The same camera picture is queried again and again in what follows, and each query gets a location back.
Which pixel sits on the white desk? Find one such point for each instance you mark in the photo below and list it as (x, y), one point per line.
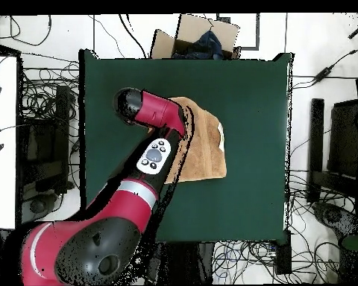
(3, 178)

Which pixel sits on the black power adapter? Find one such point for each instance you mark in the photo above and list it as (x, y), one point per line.
(323, 74)

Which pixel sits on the small black round device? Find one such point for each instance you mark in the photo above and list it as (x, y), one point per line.
(38, 206)

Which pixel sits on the black flat panel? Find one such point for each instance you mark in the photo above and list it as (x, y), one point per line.
(344, 140)

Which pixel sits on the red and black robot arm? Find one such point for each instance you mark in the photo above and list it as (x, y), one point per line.
(122, 208)

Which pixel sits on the black bulky floor device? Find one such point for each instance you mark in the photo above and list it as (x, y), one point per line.
(334, 216)

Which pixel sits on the black upright bar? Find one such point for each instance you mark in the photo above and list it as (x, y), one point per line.
(316, 134)

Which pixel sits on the black rectangular block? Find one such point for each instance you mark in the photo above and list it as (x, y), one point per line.
(283, 259)

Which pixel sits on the dark blue jeans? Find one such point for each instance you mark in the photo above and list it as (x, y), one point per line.
(208, 44)

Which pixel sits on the tan terry towel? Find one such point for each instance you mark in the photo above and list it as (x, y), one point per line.
(205, 149)

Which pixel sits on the dark green tablecloth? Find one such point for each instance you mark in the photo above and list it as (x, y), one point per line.
(241, 193)

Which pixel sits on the brown cardboard box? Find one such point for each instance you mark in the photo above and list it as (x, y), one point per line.
(194, 28)

